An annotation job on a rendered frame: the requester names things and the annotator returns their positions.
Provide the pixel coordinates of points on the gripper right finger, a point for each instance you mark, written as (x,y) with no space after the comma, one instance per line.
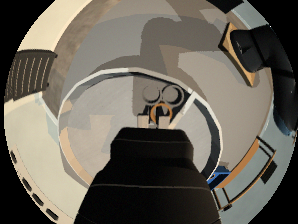
(162,120)

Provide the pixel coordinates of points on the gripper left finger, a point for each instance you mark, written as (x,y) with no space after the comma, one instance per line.
(143,120)

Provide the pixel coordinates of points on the blue plastic crate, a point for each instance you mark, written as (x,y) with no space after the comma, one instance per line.
(221,173)

